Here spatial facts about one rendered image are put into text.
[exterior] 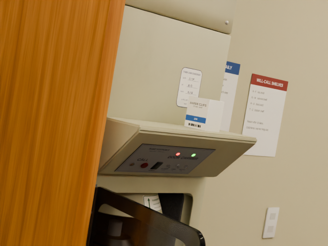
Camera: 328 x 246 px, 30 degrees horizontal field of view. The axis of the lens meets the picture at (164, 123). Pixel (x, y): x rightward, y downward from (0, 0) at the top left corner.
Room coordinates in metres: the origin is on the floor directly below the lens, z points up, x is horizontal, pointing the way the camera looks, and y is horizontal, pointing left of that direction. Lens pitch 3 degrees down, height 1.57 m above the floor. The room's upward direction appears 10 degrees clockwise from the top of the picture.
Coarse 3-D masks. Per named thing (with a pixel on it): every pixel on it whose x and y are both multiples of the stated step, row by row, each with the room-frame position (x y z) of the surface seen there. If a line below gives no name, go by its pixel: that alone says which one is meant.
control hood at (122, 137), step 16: (112, 128) 1.04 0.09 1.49; (128, 128) 1.01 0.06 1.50; (144, 128) 1.00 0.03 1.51; (160, 128) 1.03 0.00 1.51; (176, 128) 1.07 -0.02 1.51; (192, 128) 1.16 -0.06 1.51; (112, 144) 1.04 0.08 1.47; (128, 144) 1.02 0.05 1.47; (160, 144) 1.06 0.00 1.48; (176, 144) 1.09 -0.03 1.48; (192, 144) 1.11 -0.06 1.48; (208, 144) 1.14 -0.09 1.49; (224, 144) 1.16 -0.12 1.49; (240, 144) 1.19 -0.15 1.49; (112, 160) 1.04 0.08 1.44; (208, 160) 1.19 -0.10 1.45; (224, 160) 1.22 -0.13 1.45; (192, 176) 1.23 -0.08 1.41; (208, 176) 1.26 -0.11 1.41
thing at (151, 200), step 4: (124, 196) 1.20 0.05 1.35; (128, 196) 1.20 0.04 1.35; (132, 196) 1.21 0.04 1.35; (136, 196) 1.21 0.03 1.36; (140, 196) 1.21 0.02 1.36; (144, 196) 1.22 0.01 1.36; (148, 196) 1.23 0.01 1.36; (152, 196) 1.24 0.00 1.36; (156, 196) 1.25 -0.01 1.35; (136, 200) 1.21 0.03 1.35; (140, 200) 1.21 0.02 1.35; (144, 200) 1.22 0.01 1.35; (148, 200) 1.22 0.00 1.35; (152, 200) 1.23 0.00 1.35; (156, 200) 1.25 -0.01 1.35; (144, 204) 1.21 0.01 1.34; (148, 204) 1.22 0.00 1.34; (152, 204) 1.23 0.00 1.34; (156, 204) 1.24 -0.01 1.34; (160, 204) 1.27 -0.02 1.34; (152, 208) 1.22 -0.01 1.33; (156, 208) 1.24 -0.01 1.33; (160, 208) 1.26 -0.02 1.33; (160, 212) 1.25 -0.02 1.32
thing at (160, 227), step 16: (112, 192) 1.02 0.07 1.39; (96, 208) 1.05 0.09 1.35; (112, 208) 1.01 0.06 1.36; (128, 208) 0.97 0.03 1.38; (144, 208) 0.94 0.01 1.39; (96, 224) 1.04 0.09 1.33; (112, 224) 1.00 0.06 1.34; (128, 224) 0.96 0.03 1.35; (144, 224) 0.93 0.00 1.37; (160, 224) 0.90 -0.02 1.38; (176, 224) 0.87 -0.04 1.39; (96, 240) 1.04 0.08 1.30; (112, 240) 1.00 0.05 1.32; (128, 240) 0.96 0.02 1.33; (144, 240) 0.92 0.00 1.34; (160, 240) 0.89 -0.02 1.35; (176, 240) 0.86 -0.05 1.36; (192, 240) 0.84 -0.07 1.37
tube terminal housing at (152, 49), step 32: (128, 32) 1.10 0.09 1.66; (160, 32) 1.16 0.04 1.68; (192, 32) 1.22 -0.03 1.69; (128, 64) 1.11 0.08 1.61; (160, 64) 1.17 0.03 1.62; (192, 64) 1.23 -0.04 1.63; (224, 64) 1.29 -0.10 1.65; (128, 96) 1.12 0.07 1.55; (160, 96) 1.18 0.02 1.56; (128, 192) 1.15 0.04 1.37; (160, 192) 1.21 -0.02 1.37; (192, 192) 1.27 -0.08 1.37; (192, 224) 1.29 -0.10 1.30
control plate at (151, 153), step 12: (144, 144) 1.04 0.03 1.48; (156, 144) 1.06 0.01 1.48; (132, 156) 1.06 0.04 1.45; (144, 156) 1.07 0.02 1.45; (156, 156) 1.09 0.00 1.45; (168, 156) 1.11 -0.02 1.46; (180, 156) 1.13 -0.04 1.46; (204, 156) 1.17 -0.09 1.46; (120, 168) 1.07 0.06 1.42; (132, 168) 1.09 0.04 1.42; (144, 168) 1.11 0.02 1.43; (168, 168) 1.15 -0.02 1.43; (180, 168) 1.17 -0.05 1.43; (192, 168) 1.20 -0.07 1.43
